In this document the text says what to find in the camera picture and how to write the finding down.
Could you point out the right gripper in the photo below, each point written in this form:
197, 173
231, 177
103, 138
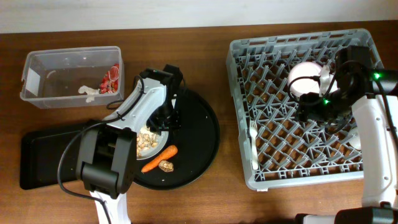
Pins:
307, 108

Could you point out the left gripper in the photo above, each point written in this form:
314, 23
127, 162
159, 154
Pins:
157, 127

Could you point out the pink bowl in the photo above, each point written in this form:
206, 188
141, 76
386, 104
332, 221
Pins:
305, 85

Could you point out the grey plate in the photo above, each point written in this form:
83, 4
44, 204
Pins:
161, 143

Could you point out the orange carrot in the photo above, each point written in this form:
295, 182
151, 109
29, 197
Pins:
163, 156

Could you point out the cream cup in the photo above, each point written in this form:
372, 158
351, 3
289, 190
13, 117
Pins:
355, 139

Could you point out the white plastic fork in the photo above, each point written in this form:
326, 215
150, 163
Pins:
253, 135

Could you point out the red snack wrapper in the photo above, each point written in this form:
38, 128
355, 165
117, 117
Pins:
110, 81

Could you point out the white tissue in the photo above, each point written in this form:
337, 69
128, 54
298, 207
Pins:
90, 92

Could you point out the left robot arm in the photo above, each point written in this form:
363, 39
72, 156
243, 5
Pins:
106, 161

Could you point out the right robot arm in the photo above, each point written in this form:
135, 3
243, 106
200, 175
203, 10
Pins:
370, 95

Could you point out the grey dishwasher rack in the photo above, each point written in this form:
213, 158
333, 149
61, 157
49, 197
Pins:
289, 153

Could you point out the peanut shells pile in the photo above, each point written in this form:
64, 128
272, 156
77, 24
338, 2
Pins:
146, 140

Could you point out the black round tray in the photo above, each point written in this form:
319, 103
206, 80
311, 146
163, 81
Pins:
197, 141

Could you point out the brown walnut shell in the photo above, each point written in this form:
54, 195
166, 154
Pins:
166, 166

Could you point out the clear plastic bin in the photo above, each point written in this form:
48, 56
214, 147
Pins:
52, 77

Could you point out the black rectangular bin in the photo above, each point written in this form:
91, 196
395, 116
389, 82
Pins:
41, 151

